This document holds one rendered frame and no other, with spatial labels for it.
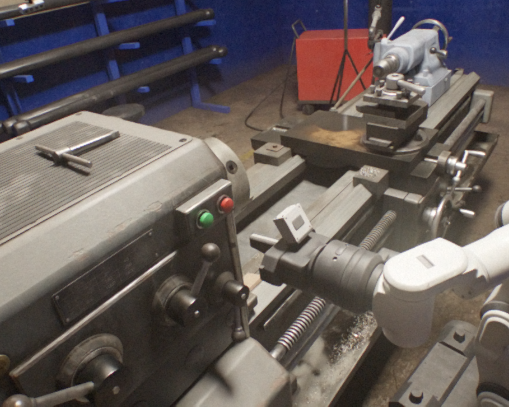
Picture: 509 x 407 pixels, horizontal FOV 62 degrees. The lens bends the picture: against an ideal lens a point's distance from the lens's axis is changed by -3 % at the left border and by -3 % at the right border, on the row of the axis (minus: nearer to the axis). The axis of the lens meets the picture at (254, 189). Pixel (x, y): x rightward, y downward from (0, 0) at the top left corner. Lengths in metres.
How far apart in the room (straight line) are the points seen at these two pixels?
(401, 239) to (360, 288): 1.17
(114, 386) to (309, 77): 4.02
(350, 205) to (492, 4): 4.19
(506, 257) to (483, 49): 4.96
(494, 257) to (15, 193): 0.74
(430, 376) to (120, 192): 1.43
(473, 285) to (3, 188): 0.75
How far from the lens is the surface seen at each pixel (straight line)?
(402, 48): 2.26
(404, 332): 0.61
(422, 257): 0.58
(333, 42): 4.37
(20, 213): 0.74
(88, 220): 0.71
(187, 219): 0.75
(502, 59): 5.53
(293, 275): 0.63
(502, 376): 1.66
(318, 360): 1.59
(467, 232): 2.91
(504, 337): 1.47
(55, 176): 0.83
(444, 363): 1.91
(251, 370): 1.06
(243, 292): 0.89
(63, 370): 0.73
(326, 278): 0.60
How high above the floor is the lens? 1.66
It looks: 30 degrees down
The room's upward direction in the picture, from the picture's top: 7 degrees counter-clockwise
